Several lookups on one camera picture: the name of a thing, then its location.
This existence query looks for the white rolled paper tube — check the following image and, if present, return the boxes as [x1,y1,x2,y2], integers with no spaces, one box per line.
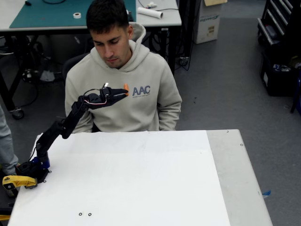
[137,6,164,19]

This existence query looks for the green cutting mat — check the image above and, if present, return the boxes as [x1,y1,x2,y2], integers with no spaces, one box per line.
[8,0,137,29]

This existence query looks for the black office chair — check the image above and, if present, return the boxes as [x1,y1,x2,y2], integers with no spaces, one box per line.
[62,53,91,83]

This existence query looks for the black camera cable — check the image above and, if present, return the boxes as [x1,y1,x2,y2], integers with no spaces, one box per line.
[82,88,102,97]

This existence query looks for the white paper sheet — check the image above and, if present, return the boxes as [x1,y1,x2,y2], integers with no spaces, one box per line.
[7,129,231,226]

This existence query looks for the white cardboard box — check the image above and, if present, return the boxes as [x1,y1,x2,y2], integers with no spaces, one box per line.
[194,0,228,45]

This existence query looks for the grey table with black legs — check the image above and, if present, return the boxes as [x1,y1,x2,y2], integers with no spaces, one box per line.
[0,0,183,118]

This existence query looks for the black tool cart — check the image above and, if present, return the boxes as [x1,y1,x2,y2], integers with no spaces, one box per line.
[257,0,301,48]

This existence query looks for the man in beige hoodie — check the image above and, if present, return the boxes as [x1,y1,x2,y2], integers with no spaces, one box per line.
[64,0,183,134]

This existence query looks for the black storage bin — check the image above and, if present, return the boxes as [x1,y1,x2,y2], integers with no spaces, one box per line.
[260,50,301,97]

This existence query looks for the person in grey clothing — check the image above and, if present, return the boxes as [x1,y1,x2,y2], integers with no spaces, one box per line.
[0,103,20,176]

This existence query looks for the yellow black clamp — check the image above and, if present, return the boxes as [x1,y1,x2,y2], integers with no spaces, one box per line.
[1,175,38,191]

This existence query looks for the pink white wire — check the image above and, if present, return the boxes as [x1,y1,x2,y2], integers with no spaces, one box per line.
[84,98,108,105]

